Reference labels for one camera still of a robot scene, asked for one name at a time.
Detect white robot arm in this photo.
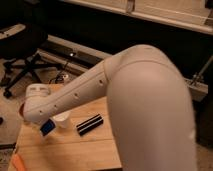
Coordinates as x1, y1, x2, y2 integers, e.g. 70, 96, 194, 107
23, 44, 198, 171

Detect orange ceramic bowl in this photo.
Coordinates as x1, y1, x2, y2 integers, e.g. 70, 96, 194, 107
19, 103, 24, 117

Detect black and white striped block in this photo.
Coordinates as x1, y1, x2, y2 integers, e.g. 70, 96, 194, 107
76, 114, 104, 136

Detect black office chair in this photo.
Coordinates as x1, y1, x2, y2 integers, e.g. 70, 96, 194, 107
0, 14, 62, 98

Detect orange marker pen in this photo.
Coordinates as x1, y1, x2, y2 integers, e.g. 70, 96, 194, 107
12, 154, 27, 171

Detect black cable on floor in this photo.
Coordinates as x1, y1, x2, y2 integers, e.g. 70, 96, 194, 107
49, 59, 72, 84

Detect long metal rail beam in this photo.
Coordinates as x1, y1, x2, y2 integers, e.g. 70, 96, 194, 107
37, 34, 209, 103

